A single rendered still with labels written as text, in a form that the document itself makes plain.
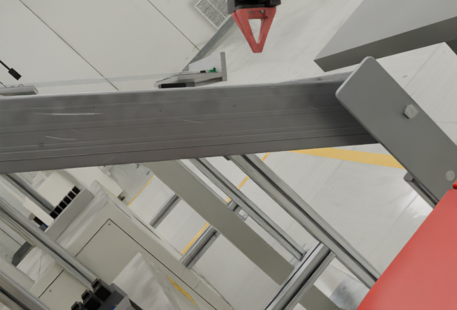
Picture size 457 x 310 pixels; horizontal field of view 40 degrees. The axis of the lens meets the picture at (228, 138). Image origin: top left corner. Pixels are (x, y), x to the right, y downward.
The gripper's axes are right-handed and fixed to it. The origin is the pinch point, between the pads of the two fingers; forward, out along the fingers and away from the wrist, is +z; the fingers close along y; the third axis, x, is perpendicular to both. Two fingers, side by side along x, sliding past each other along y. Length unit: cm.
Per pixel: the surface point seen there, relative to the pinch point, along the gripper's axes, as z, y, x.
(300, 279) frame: 48, -19, 12
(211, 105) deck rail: 8, 50, -22
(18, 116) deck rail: 7, 50, -38
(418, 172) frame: 16, 54, -5
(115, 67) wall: -40, -759, 56
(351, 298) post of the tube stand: 66, -49, 37
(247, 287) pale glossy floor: 79, -112, 26
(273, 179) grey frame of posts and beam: 26.1, -19.7, 7.6
